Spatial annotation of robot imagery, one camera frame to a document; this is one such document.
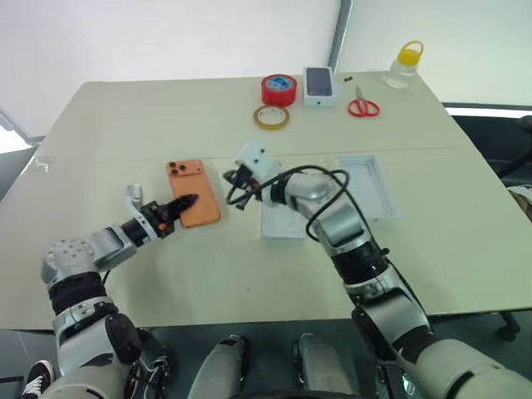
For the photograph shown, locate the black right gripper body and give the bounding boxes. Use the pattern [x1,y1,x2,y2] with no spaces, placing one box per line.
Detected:
[231,164,261,196]

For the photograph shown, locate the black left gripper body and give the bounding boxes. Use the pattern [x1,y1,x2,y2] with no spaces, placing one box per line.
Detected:
[143,200,174,239]

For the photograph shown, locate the orange phone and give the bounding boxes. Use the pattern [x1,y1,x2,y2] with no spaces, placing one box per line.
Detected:
[165,159,222,230]

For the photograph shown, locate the white phone box lid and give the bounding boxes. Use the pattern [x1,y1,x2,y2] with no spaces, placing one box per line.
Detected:
[260,199,311,240]

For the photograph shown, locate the white box with phone print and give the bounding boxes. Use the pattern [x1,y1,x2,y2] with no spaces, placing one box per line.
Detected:
[302,65,342,110]

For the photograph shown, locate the white box lid tray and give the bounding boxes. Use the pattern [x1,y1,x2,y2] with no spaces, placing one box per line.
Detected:
[337,155,404,222]

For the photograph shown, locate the clear jar with yellow lid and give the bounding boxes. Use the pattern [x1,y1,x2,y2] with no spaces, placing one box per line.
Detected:
[384,40,426,89]

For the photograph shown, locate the clear yellowish tape roll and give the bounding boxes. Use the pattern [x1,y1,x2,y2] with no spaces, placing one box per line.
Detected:
[252,104,291,131]

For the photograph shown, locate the red tape roll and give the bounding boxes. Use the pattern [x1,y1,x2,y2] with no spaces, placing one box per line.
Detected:
[260,73,297,107]

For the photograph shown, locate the grey rounded robot leg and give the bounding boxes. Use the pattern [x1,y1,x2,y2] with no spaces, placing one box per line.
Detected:
[292,332,359,399]
[189,334,251,399]

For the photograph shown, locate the grey metal pole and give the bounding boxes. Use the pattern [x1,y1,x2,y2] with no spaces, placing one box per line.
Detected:
[326,0,355,74]

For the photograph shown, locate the black and white sneaker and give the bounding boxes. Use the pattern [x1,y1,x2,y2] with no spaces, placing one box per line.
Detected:
[20,359,56,399]

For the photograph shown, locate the black table leg caster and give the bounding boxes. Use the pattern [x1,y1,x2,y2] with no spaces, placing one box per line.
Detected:
[496,311,523,343]

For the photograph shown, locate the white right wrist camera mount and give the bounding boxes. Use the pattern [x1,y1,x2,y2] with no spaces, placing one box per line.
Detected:
[236,141,283,185]

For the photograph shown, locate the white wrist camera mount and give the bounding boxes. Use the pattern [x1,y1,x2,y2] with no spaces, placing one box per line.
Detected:
[236,141,283,185]
[123,185,161,241]

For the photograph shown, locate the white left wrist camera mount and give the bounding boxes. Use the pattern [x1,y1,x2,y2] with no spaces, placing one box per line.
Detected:
[123,185,161,241]

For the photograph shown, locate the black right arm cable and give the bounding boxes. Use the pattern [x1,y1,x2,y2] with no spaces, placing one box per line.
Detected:
[225,165,350,240]

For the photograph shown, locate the red handled scissors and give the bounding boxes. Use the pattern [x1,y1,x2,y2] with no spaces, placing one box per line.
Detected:
[347,86,382,118]

